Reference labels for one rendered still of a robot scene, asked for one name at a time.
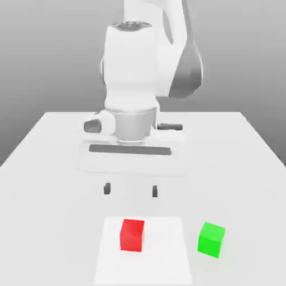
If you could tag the small green cube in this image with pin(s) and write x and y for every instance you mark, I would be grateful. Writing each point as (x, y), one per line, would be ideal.
(211, 240)

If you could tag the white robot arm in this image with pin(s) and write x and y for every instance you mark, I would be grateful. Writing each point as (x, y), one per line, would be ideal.
(129, 67)

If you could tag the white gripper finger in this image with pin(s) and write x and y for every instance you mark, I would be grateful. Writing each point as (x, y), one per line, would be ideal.
(107, 188)
(154, 191)

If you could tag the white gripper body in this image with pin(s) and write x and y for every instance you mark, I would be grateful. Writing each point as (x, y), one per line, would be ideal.
(129, 160)

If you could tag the small red cube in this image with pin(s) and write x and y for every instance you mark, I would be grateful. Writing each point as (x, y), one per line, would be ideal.
(131, 235)

